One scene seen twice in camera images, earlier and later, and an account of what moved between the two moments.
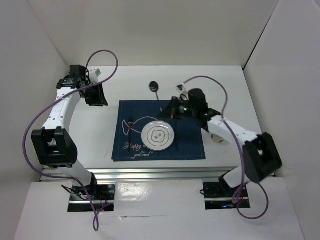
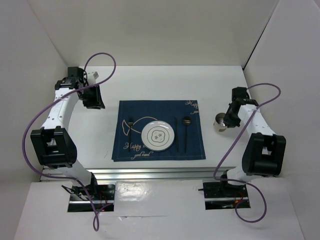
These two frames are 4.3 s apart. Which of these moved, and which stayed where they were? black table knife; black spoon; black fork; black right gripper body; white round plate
Moved: black spoon; black right gripper body
Stayed: black table knife; white round plate; black fork
